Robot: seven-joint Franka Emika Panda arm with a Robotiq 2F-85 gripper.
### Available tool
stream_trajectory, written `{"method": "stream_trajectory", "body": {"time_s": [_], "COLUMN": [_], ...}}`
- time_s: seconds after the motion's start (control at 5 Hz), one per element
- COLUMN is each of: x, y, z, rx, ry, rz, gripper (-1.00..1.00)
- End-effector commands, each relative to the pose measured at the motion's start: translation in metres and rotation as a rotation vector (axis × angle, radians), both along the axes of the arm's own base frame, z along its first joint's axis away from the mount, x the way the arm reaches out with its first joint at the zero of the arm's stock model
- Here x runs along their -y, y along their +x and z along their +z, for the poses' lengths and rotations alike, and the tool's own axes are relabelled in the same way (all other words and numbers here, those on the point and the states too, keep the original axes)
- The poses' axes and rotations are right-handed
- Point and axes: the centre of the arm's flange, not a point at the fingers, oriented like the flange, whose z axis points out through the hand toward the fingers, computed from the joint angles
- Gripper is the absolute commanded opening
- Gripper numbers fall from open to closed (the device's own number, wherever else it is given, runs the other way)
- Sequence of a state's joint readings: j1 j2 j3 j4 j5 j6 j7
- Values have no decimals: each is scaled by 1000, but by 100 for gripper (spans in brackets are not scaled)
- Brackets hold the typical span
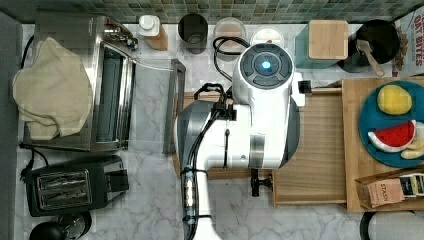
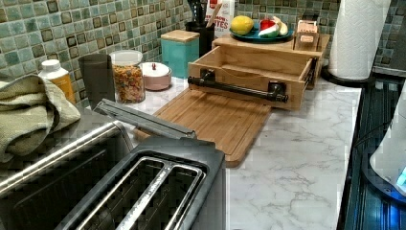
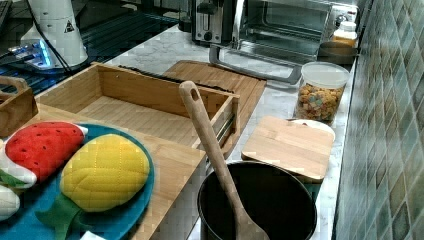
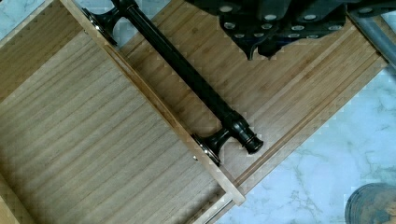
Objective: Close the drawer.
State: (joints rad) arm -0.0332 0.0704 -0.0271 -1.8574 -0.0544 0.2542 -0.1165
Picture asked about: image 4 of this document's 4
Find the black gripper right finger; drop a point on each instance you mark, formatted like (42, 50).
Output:
(292, 20)

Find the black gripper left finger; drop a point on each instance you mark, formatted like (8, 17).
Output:
(251, 25)

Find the bamboo drawer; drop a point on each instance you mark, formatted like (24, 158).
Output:
(84, 140)

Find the grey metal rod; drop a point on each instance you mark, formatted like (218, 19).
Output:
(379, 34)

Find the bamboo cutting board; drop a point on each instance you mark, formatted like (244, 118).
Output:
(284, 99)

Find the dark round lid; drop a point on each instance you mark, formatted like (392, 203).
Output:
(371, 204)

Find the black drawer handle bar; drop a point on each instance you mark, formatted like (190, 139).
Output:
(232, 123)

